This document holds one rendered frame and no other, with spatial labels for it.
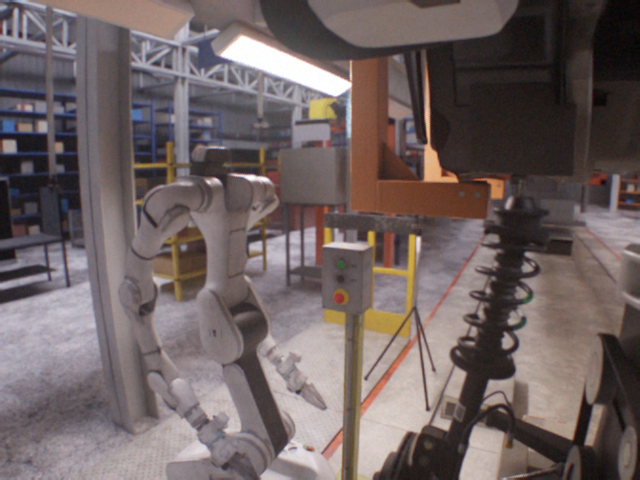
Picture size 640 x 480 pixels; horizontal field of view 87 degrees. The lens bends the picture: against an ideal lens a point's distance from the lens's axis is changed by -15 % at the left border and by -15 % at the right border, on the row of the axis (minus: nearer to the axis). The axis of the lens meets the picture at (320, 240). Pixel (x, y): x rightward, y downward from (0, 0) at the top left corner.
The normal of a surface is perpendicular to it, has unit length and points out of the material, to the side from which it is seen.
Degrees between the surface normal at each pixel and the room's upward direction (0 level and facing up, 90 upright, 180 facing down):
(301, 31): 89
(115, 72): 90
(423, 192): 90
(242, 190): 90
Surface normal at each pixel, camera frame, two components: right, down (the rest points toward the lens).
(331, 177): -0.48, 0.15
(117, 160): 0.88, 0.08
